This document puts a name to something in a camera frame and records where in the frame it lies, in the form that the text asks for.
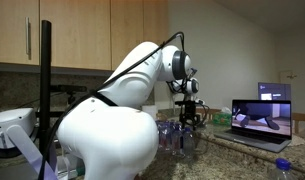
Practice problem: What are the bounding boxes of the white paper towel roll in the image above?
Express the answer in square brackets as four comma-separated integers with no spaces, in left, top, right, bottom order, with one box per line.
[142,105,158,120]

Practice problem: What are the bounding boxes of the background monitor screen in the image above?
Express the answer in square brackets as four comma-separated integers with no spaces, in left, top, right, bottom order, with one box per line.
[258,82,291,100]

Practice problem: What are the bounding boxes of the wooden chair back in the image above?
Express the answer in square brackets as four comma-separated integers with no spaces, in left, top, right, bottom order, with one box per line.
[196,108,220,121]

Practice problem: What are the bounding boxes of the wooden upper cabinets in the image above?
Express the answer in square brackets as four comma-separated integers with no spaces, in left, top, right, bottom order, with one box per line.
[0,0,168,70]

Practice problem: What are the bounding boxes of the shrink-wrapped water bottle pack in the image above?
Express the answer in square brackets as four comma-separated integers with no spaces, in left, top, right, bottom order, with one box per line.
[157,121,175,151]

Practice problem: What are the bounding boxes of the blue-capped water bottle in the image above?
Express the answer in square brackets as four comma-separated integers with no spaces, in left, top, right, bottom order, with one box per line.
[183,127,195,158]
[268,158,296,180]
[172,125,182,155]

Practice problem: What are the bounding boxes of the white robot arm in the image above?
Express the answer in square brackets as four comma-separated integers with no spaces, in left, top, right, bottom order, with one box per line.
[53,42,191,180]

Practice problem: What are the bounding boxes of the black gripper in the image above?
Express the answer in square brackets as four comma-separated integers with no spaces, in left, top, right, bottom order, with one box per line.
[180,105,196,130]

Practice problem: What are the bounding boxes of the black camera stand pole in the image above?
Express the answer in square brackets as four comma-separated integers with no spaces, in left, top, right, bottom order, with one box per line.
[39,20,51,158]

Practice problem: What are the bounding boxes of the silver open laptop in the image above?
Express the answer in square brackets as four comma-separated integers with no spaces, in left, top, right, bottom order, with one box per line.
[214,99,292,153]

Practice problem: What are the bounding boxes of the white VR headset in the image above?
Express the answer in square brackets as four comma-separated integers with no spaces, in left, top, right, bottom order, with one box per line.
[0,108,43,174]

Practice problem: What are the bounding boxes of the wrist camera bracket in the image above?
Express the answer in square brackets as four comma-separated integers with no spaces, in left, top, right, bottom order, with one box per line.
[175,99,205,106]

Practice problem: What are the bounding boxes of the green tissue box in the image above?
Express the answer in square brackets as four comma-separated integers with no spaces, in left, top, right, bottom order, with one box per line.
[213,107,232,126]

